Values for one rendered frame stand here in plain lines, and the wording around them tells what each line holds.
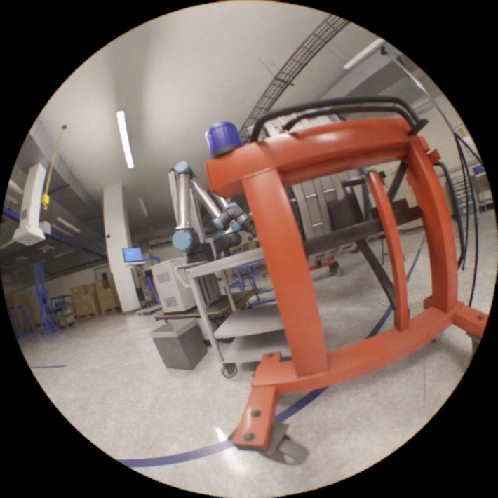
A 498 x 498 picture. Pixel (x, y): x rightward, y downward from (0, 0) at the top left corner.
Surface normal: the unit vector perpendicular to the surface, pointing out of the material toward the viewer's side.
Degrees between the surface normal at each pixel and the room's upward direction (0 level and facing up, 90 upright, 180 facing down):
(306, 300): 90
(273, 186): 90
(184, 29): 180
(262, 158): 90
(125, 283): 90
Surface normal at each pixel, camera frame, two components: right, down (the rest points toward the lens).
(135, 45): 0.28, 0.96
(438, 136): -0.87, 0.23
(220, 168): -0.23, 0.02
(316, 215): -0.04, 0.55
